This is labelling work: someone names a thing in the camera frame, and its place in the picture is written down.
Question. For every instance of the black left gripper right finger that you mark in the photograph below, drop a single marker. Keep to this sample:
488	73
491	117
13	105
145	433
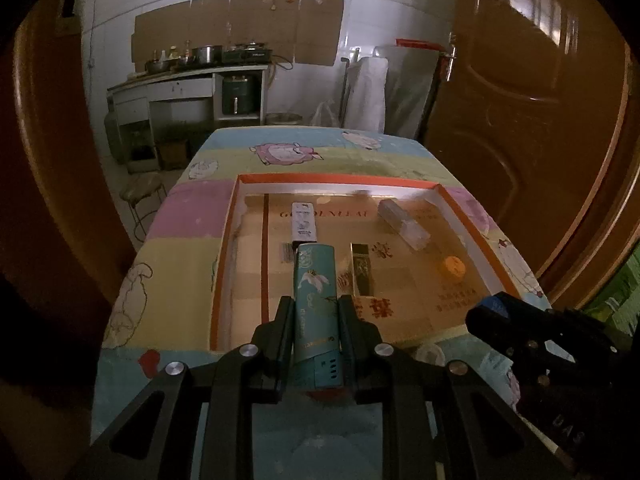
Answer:
365	356

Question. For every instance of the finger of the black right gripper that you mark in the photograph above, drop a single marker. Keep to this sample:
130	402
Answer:
522	344
520	312

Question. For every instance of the green printed carton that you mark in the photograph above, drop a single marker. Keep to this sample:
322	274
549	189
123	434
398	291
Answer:
617	304

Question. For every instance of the left wooden door frame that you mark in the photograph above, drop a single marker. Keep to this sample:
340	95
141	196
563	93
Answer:
62	242

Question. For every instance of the black gas stove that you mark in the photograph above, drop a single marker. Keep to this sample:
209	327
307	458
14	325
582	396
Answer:
246	54

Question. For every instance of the dark green appliance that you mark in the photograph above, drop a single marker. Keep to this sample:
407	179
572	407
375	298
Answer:
236	95

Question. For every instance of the cardboard sheet on wall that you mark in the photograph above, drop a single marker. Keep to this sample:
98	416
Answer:
302	31

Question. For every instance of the steel cooking pot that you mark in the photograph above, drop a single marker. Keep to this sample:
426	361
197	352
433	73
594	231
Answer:
208	55

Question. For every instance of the brown wooden door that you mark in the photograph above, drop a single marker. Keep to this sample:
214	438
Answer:
539	120

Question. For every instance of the teal rectangular box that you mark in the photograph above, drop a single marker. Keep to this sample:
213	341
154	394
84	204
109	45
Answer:
317	357

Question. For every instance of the white black rectangular box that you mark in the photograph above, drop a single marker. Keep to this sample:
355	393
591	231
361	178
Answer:
303	224

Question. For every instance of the shallow cardboard tray box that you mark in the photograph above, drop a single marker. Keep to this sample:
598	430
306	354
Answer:
414	297

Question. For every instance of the white plastic sheet roll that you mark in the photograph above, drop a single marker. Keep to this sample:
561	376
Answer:
390	90

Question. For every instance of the plain orange bottle cap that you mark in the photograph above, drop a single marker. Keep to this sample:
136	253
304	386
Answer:
455	267

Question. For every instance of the blue bottle cap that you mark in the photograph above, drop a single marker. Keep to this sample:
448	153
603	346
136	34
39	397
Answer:
492	303

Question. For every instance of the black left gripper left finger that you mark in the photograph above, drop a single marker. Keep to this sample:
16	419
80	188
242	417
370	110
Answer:
275	342

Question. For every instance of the cartoon patterned tablecloth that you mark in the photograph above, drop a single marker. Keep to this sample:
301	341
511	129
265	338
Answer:
168	406

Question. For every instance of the gold rectangular box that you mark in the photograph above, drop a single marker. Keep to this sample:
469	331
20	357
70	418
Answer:
362	281

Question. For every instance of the white kitchen counter cabinet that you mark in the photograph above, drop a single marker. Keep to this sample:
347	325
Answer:
162	120

